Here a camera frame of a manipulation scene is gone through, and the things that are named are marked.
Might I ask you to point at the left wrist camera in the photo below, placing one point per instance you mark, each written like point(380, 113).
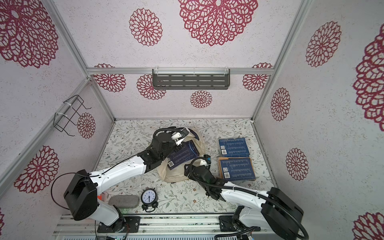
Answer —
point(180, 135)

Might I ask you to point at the black wire wall rack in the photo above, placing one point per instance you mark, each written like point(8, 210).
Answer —
point(70, 114)

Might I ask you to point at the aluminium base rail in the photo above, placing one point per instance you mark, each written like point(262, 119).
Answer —
point(148, 224)

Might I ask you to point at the black analog alarm clock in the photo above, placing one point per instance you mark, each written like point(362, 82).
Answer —
point(149, 199)

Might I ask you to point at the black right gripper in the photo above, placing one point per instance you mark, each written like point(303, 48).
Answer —
point(197, 167)

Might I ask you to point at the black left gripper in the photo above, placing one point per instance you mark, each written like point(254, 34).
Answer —
point(178, 147)

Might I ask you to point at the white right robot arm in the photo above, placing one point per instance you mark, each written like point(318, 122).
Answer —
point(272, 210)

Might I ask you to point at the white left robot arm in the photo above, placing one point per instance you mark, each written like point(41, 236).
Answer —
point(82, 193)

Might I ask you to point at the grey metal wall shelf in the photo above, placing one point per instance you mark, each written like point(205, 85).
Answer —
point(194, 80)

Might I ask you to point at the blue books in bag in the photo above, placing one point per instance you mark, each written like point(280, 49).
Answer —
point(187, 153)

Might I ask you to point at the beige canvas tote bag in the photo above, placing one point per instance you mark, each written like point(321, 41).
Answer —
point(177, 174)

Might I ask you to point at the orange spine book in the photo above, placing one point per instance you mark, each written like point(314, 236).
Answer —
point(219, 167)

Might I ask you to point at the grey sponge block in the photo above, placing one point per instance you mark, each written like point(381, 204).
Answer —
point(124, 201)

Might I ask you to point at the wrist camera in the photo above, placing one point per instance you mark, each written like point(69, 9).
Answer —
point(180, 135)
point(206, 161)

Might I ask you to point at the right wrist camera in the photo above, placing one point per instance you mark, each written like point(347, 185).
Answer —
point(206, 161)

